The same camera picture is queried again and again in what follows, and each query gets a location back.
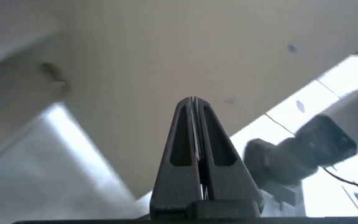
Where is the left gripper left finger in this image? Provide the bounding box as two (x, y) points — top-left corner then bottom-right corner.
(149, 96), (203, 219)

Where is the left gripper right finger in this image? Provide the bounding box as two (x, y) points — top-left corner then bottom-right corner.
(193, 96), (265, 218)

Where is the black cable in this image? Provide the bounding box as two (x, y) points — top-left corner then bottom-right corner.
(321, 147), (358, 189)

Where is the beige wooden table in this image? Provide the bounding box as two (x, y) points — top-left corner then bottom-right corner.
(0, 0), (358, 200)

